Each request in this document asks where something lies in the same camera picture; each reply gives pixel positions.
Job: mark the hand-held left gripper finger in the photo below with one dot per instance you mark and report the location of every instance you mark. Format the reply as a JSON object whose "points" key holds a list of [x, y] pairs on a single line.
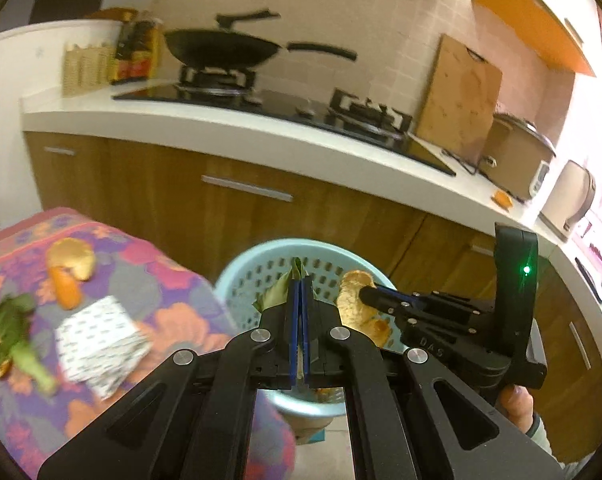
{"points": [[306, 320], [295, 320]]}

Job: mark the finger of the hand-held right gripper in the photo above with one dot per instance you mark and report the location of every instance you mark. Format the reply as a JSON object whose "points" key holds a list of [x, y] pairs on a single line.
{"points": [[381, 296], [416, 325]]}

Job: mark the large orange peel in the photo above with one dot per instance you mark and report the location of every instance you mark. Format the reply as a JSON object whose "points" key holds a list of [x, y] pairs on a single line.
{"points": [[351, 305]]}

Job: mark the green vegetable leaf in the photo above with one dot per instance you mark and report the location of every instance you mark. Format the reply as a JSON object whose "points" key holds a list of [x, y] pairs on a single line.
{"points": [[276, 292]]}

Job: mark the light blue plastic basket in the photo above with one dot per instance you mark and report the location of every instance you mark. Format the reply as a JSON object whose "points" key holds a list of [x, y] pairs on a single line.
{"points": [[261, 270]]}

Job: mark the printed drink carton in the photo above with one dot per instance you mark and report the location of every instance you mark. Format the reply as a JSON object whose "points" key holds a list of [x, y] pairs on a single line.
{"points": [[101, 345]]}

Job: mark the bright orange peel strip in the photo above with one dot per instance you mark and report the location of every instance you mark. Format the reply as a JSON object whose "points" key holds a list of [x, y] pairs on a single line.
{"points": [[67, 290]]}

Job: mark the pale curled orange peel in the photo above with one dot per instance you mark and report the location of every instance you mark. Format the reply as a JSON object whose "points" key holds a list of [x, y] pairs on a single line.
{"points": [[73, 255]]}

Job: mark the green leafy vegetable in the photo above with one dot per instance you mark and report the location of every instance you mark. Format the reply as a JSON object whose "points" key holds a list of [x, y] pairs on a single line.
{"points": [[13, 325]]}

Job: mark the person's right forearm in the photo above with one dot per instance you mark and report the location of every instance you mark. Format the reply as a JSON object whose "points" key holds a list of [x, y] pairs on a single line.
{"points": [[556, 447]]}

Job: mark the person's right hand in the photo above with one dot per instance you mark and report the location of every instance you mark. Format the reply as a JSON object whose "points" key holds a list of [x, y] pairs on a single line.
{"points": [[516, 407]]}

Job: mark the small orange peel piece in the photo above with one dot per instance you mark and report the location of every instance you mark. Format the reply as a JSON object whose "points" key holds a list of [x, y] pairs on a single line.
{"points": [[502, 200]]}

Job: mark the white electric kettle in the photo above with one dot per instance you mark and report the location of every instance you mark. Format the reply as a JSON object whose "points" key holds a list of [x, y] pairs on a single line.
{"points": [[566, 200]]}

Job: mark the floral tablecloth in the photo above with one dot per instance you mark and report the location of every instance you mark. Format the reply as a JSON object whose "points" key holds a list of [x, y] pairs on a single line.
{"points": [[171, 285]]}

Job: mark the beige rice cooker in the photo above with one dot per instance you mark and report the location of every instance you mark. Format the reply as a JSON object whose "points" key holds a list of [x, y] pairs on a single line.
{"points": [[513, 160]]}

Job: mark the black burner grate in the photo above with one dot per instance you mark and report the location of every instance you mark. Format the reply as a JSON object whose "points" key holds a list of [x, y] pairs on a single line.
{"points": [[216, 80], [371, 112]]}

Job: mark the wooden kitchen cabinet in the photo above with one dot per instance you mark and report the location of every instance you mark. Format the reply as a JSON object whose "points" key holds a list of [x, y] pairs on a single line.
{"points": [[146, 190]]}

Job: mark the white kitchen countertop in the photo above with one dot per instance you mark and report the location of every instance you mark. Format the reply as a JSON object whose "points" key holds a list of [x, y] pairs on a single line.
{"points": [[231, 132]]}

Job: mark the black glass gas hob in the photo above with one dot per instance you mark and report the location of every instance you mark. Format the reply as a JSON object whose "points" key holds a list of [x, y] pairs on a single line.
{"points": [[281, 110]]}

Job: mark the wooden cutting board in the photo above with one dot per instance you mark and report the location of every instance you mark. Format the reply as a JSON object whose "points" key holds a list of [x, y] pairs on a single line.
{"points": [[458, 100]]}

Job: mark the black wok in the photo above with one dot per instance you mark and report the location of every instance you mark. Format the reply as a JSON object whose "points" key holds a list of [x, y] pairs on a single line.
{"points": [[221, 50]]}

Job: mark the red label sauce bottle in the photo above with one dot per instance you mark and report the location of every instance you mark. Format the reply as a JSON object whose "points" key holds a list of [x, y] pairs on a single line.
{"points": [[147, 50]]}

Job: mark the dark sauce bottle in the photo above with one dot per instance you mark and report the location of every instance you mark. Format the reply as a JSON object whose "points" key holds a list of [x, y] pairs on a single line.
{"points": [[125, 50]]}

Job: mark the beige woven utensil holder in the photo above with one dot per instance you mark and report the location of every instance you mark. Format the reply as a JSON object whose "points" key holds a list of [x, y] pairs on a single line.
{"points": [[88, 70]]}

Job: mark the orange wall cabinet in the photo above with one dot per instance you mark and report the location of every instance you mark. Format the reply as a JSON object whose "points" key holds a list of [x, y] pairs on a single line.
{"points": [[536, 20]]}

